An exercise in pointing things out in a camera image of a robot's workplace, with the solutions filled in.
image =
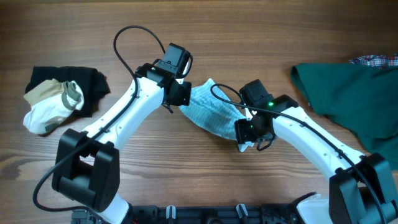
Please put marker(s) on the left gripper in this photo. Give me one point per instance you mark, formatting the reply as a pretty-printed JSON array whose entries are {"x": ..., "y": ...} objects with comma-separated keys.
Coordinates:
[{"x": 184, "y": 98}]

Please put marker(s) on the light blue striped pants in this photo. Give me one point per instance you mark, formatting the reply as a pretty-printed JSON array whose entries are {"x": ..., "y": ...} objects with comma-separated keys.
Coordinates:
[{"x": 210, "y": 113}]

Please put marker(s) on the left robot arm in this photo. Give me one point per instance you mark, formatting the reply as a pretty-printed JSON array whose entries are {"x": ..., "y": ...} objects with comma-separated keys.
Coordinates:
[{"x": 87, "y": 166}]

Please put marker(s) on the dark green garment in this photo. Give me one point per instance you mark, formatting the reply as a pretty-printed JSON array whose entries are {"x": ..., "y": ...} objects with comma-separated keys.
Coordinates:
[{"x": 360, "y": 98}]

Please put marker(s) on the white beige olive garment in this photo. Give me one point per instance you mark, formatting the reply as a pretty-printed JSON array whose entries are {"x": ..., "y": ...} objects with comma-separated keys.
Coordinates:
[{"x": 52, "y": 102}]

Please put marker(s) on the red plaid garment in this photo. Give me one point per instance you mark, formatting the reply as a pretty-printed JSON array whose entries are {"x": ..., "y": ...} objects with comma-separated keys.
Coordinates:
[{"x": 377, "y": 61}]

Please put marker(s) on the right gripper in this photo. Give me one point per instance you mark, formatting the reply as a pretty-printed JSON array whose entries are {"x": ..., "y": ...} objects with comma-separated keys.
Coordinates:
[{"x": 242, "y": 135}]

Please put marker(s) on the black folded garment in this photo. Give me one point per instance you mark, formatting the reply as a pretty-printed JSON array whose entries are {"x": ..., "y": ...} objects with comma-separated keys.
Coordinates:
[{"x": 92, "y": 83}]

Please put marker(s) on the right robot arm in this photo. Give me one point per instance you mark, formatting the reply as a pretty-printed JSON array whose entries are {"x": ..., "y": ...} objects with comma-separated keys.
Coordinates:
[{"x": 361, "y": 188}]

